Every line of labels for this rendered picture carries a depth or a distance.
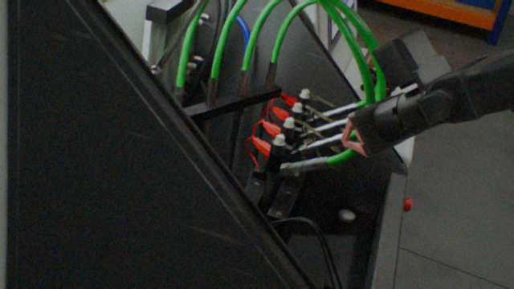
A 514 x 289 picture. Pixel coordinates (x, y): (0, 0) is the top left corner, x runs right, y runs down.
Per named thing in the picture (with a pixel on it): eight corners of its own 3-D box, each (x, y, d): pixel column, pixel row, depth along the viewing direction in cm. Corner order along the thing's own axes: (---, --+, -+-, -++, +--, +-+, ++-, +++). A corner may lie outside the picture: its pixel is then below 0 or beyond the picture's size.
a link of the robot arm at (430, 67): (455, 116, 78) (504, 86, 81) (408, 27, 78) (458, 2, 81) (395, 138, 88) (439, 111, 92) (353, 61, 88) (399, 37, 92)
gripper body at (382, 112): (345, 116, 94) (376, 101, 88) (397, 94, 99) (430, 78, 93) (364, 158, 94) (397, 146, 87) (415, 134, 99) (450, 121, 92)
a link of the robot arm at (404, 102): (440, 128, 84) (469, 109, 86) (414, 79, 84) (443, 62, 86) (405, 140, 90) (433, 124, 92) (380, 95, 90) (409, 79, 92)
